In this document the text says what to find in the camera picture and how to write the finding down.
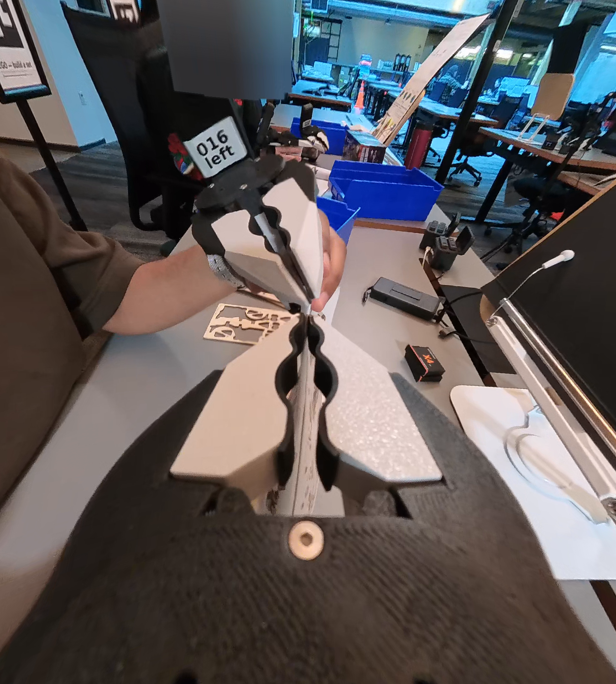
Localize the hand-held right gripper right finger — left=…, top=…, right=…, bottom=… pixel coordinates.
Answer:
left=307, top=315, right=444, bottom=507

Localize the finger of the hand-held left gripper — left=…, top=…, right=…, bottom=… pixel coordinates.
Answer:
left=210, top=207, right=310, bottom=312
left=260, top=177, right=325, bottom=301

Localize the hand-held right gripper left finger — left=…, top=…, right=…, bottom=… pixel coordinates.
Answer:
left=169, top=314, right=308, bottom=511

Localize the instruction booklet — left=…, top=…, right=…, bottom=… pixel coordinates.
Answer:
left=265, top=291, right=343, bottom=518

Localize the wooden puzzle sheet with gears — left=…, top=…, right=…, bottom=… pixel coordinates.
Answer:
left=203, top=302, right=295, bottom=347

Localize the person's left forearm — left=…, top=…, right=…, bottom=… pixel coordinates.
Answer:
left=102, top=245, right=239, bottom=336

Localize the grey desk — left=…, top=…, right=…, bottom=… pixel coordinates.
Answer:
left=0, top=208, right=616, bottom=684

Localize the person's left hand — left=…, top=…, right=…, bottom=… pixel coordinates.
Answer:
left=310, top=210, right=348, bottom=314

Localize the small blue plastic bin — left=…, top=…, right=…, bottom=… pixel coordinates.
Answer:
left=316, top=197, right=361, bottom=245

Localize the black box with orange stripe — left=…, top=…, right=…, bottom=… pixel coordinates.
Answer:
left=404, top=344, right=446, bottom=383

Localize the labelled blue plastic bin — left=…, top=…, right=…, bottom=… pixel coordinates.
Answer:
left=290, top=116, right=349, bottom=156

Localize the large blue plastic bin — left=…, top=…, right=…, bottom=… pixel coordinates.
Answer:
left=328, top=159, right=444, bottom=222

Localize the dark printed box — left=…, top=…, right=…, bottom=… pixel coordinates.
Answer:
left=343, top=130, right=389, bottom=162

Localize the black flat battery pack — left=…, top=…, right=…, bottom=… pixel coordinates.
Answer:
left=367, top=277, right=442, bottom=321

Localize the red water bottle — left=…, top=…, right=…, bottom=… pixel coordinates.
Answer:
left=404, top=120, right=436, bottom=169

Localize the black battery charging case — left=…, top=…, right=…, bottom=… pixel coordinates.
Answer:
left=419, top=213, right=475, bottom=270

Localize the leaning printed wooden board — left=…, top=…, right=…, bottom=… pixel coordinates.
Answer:
left=372, top=13, right=490, bottom=145

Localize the person's brown shirt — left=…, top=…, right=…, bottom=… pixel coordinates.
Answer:
left=0, top=123, right=146, bottom=556

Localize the metal rod with white tip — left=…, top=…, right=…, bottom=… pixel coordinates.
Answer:
left=492, top=249, right=576, bottom=324

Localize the black panel with wooden edge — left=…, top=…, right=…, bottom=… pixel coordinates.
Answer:
left=480, top=155, right=616, bottom=514

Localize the black framed sign stand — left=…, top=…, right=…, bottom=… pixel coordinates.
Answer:
left=0, top=0, right=89, bottom=232

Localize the tan board on white stand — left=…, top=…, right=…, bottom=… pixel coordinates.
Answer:
left=522, top=72, right=576, bottom=142

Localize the silver bracelet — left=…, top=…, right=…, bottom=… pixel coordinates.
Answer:
left=207, top=254, right=246, bottom=290

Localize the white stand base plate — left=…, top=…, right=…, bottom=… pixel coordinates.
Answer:
left=449, top=385, right=616, bottom=581

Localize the black cable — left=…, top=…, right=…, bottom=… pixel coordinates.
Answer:
left=436, top=299, right=482, bottom=343

